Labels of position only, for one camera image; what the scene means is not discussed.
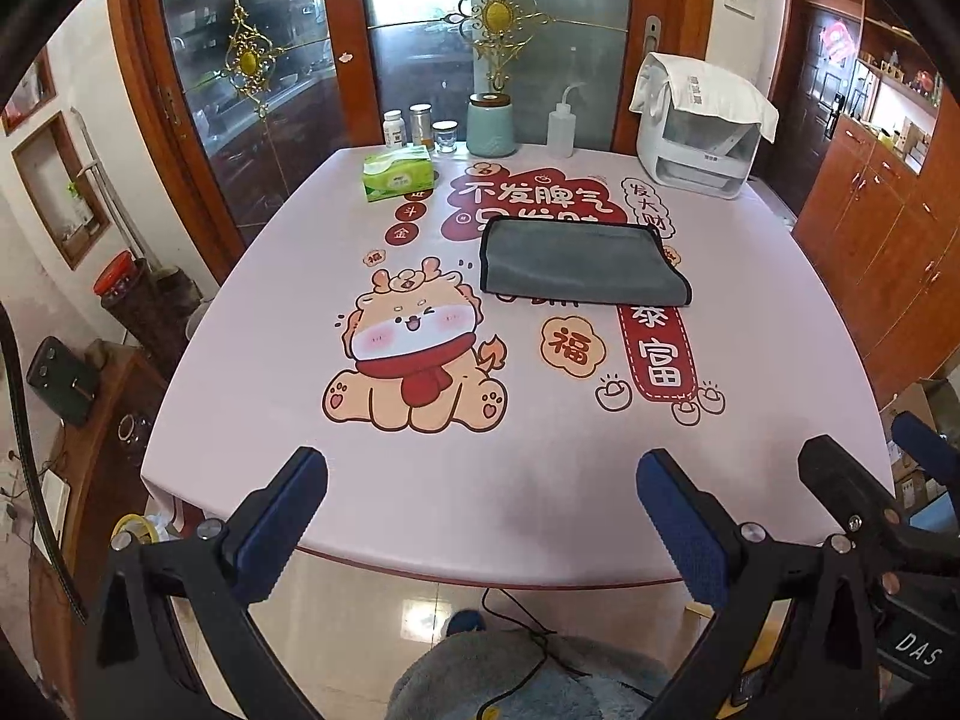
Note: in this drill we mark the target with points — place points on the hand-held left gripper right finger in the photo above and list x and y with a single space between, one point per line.
688 536

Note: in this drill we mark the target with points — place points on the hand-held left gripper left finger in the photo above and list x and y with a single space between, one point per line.
279 526

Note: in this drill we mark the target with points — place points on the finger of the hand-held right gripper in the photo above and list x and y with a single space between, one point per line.
926 444
840 469

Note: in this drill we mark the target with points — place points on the grey towel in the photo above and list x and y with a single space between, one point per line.
581 259

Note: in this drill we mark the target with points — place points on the cardboard box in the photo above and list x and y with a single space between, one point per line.
919 397

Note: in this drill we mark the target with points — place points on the yellow tape roll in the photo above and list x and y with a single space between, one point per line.
133 531

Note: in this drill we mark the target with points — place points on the wooden side cabinet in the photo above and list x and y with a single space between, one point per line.
105 427

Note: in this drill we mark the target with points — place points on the pink printed tablecloth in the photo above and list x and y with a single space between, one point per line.
465 420

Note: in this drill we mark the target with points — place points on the grey fluffy clothing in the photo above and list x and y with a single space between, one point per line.
465 679

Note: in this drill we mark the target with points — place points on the black box device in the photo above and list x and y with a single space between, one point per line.
64 382

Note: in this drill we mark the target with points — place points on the red-lidded jar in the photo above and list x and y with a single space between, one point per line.
120 277

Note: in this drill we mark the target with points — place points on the white countertop appliance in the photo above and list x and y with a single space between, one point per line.
690 161

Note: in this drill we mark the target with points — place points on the dark wooden door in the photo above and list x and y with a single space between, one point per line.
814 105

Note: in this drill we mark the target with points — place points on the green tissue box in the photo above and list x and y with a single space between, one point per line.
397 176

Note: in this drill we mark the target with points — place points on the glass sliding door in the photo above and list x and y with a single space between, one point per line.
570 37
225 135

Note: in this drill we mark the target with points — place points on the white cloth cover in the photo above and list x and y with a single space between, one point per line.
712 86

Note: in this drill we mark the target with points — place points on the white pill bottle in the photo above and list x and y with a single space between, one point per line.
393 131

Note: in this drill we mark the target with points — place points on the red door ornament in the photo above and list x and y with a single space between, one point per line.
838 41

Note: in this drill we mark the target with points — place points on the small glass cup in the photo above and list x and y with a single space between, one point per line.
445 139

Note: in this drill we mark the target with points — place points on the clear plastic squeeze bottle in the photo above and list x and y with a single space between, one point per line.
562 131

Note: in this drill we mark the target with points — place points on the silver-capped jar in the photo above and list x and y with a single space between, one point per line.
421 126

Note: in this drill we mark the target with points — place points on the teal ceramic canister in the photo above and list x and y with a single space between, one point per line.
490 127

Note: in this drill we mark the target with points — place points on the gold door ornament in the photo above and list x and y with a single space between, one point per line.
251 60
496 15

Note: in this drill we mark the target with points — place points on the wooden wall cabinet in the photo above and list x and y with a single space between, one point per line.
885 225

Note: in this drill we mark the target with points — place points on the wooden wall niche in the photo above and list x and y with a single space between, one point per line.
64 187

